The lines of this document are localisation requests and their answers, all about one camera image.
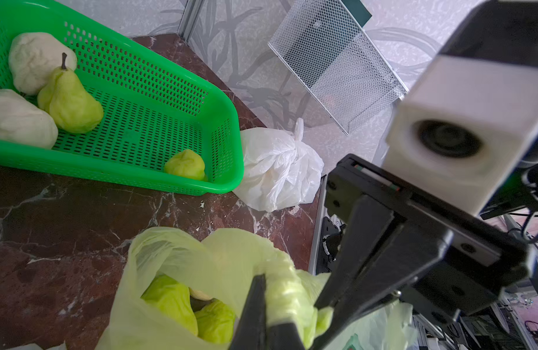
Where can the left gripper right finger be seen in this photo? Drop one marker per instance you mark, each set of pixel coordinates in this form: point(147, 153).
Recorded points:
point(284, 337)

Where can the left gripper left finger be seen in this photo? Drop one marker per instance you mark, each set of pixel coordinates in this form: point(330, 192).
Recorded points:
point(251, 331)

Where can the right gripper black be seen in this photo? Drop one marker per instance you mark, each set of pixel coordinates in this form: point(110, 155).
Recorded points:
point(398, 238)

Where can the green avocado plastic bag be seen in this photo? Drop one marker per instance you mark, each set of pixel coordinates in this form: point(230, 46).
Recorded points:
point(219, 267)

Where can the white printed plastic bag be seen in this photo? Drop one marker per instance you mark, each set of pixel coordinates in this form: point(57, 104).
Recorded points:
point(280, 170)

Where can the green pear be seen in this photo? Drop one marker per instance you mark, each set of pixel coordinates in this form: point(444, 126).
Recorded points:
point(216, 323)
point(65, 99)
point(186, 164)
point(173, 300)

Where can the green pear upper right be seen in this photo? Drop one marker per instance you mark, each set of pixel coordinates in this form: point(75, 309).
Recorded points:
point(173, 300)

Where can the green pear front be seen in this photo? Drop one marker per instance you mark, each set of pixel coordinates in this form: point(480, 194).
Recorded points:
point(186, 164)

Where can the dark green card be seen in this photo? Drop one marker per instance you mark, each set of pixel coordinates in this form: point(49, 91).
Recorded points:
point(358, 11)

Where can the green plastic basket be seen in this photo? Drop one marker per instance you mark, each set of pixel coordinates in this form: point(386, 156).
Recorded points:
point(153, 109)

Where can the white pear left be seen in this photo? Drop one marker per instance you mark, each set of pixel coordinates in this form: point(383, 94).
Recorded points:
point(23, 123)

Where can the white wire mesh basket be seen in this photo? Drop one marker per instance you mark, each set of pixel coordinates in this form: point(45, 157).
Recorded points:
point(331, 54)

